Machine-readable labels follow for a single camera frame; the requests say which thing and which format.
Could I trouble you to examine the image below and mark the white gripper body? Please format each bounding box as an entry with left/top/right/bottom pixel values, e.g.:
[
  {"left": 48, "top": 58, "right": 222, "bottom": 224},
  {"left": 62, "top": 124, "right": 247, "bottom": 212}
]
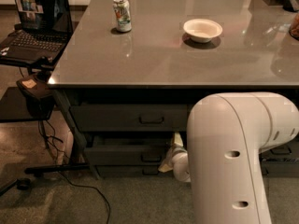
[{"left": 166, "top": 147, "right": 185, "bottom": 169}]

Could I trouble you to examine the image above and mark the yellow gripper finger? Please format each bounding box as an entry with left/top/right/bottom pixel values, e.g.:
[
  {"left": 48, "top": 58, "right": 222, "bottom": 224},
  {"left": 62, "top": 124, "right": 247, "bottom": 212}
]
[
  {"left": 158, "top": 162, "right": 173, "bottom": 173},
  {"left": 173, "top": 133, "right": 183, "bottom": 147}
]

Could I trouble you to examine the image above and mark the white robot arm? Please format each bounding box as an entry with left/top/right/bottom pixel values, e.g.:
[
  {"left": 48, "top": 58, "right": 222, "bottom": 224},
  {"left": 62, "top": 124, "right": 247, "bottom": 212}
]
[{"left": 159, "top": 92, "right": 299, "bottom": 224}]

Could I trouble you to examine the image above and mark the white bowl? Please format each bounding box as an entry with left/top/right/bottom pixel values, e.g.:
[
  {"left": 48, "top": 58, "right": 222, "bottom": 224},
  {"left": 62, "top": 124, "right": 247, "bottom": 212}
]
[{"left": 183, "top": 19, "right": 222, "bottom": 43}]

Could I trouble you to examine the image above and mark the green white soda can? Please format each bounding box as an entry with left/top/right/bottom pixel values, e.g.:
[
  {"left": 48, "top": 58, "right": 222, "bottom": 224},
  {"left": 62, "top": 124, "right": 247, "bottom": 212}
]
[{"left": 113, "top": 0, "right": 132, "bottom": 33}]

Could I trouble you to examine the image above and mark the black laptop stand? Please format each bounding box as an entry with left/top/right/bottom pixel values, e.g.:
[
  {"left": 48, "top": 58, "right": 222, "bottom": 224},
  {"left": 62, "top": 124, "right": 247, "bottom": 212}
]
[{"left": 0, "top": 67, "right": 89, "bottom": 196}]

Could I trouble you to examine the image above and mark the brown object right edge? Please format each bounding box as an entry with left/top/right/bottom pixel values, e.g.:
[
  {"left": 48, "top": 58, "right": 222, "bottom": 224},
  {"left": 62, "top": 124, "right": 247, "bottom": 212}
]
[{"left": 289, "top": 13, "right": 299, "bottom": 40}]

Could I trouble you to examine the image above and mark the black laptop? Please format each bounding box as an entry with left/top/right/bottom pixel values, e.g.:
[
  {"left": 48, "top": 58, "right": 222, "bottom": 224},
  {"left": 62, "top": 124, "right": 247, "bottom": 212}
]
[{"left": 0, "top": 0, "right": 73, "bottom": 66}]

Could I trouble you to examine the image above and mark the black floor cable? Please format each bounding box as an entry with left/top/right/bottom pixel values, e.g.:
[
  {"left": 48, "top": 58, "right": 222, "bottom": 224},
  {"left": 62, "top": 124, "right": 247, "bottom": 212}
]
[{"left": 36, "top": 119, "right": 112, "bottom": 224}]

